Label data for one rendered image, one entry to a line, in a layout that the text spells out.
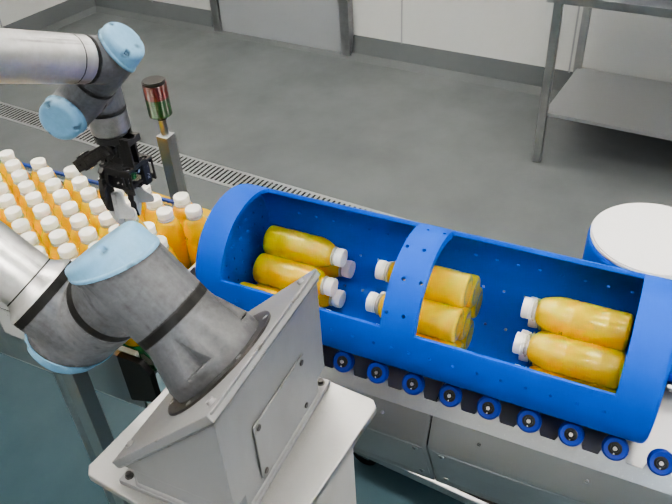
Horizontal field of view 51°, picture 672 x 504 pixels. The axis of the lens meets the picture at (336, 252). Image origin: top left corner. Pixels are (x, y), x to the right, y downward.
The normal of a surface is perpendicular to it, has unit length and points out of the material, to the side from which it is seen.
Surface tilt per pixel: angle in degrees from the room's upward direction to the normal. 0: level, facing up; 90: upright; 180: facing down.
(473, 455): 70
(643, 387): 64
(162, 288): 48
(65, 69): 105
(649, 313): 17
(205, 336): 34
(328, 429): 0
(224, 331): 28
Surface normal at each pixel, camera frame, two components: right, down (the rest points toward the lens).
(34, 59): 0.84, 0.26
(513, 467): -0.43, 0.27
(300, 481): -0.05, -0.79
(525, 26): -0.51, 0.55
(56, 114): -0.18, 0.61
